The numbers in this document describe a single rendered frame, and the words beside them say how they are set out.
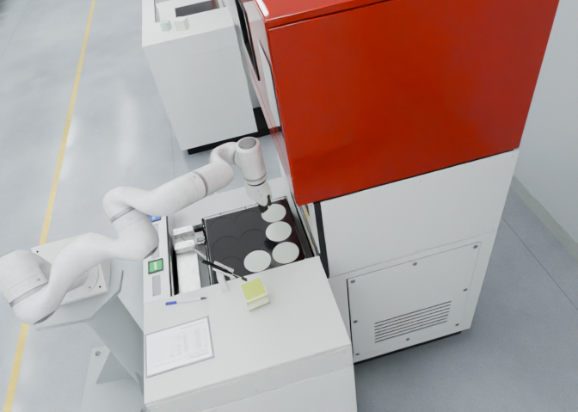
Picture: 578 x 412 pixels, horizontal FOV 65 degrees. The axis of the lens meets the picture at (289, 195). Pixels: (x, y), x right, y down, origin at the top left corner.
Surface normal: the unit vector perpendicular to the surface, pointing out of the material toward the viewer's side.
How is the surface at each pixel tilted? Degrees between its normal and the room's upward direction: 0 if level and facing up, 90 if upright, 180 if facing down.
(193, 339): 0
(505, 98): 90
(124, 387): 0
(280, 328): 0
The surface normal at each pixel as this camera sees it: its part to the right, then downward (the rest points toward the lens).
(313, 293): -0.13, -0.71
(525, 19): 0.23, 0.66
